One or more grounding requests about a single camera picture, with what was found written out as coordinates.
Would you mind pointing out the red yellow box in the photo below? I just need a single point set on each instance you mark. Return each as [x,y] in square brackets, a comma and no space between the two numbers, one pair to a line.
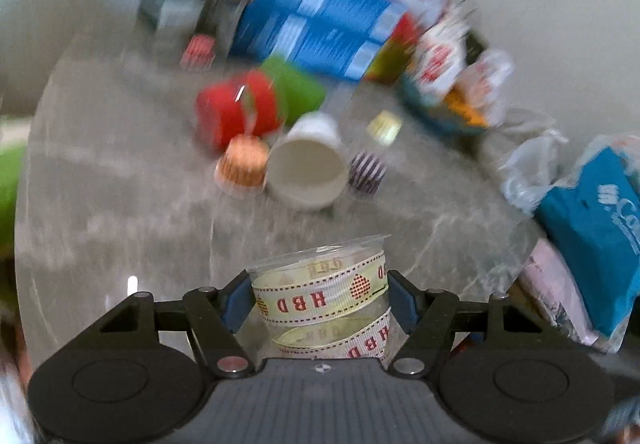
[394,56]

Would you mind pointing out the clear cup with HBD ribbon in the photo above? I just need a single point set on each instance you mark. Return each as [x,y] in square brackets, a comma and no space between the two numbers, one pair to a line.
[329,302]

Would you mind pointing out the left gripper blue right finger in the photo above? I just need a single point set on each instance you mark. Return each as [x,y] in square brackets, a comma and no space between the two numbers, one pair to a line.
[427,318]

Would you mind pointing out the yellow cupcake liner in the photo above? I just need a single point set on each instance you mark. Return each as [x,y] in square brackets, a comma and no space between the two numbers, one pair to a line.
[384,128]

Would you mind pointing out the orange dotted cupcake liner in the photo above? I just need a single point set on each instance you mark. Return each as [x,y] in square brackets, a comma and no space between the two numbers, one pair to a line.
[242,169]

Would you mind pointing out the lower blue carton box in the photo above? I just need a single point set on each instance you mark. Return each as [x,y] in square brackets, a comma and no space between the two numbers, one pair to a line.
[308,43]

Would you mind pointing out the blue Columbia shopping bag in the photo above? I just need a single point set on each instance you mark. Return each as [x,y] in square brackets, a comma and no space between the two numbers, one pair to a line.
[594,223]

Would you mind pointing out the purple dotted cupcake liner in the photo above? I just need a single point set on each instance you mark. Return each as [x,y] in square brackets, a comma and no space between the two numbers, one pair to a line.
[366,173]

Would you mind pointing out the white drawstring candy bag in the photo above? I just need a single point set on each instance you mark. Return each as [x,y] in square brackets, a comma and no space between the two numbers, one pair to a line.
[439,58]

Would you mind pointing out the green plastic cup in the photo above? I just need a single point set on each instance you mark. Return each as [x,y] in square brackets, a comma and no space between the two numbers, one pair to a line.
[298,90]

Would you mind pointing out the clear plastic bag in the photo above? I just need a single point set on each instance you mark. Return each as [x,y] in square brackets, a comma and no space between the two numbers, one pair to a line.
[530,163]

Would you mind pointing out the blue glass bowl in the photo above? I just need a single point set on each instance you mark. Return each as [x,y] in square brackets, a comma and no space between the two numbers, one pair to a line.
[436,116]

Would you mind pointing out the white plastic snack bag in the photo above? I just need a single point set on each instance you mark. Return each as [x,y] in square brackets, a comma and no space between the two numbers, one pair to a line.
[481,85]

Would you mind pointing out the white paper cup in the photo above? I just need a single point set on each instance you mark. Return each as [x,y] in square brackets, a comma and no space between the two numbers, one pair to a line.
[307,168]

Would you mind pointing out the red dotted cupcake liner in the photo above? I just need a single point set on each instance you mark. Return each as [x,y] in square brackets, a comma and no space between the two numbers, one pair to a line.
[199,54]

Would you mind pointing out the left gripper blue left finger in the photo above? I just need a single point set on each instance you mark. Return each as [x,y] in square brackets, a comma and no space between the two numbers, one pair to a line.
[214,317]

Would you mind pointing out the clear cup with red bands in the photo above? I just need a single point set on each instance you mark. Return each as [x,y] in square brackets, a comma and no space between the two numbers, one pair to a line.
[245,104]

